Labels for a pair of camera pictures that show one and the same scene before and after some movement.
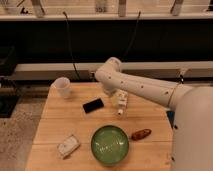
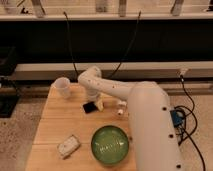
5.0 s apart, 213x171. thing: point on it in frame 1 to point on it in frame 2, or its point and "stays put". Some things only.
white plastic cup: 60,87 stays put
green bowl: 110,144 stays put
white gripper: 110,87 to 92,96
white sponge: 66,148 stays put
